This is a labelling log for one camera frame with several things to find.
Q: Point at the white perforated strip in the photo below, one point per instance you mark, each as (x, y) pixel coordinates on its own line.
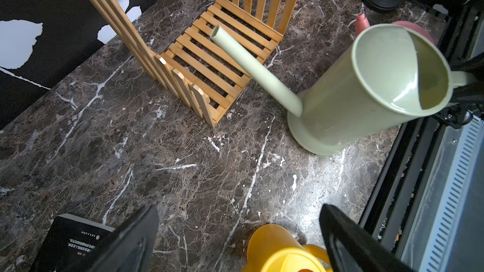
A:
(455, 209)

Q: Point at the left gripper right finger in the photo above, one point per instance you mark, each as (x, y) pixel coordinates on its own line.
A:
(351, 248)

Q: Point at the black front rail frame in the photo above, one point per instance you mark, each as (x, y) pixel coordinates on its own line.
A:
(392, 208)

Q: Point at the yellow watering can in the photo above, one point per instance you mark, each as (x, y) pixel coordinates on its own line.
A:
(273, 248)

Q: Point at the green watering can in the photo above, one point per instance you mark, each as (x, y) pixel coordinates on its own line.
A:
(388, 76)

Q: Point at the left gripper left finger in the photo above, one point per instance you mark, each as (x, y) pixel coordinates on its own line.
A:
(128, 248)

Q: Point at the wooden slatted shelf rack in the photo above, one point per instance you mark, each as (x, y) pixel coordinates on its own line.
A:
(195, 69)

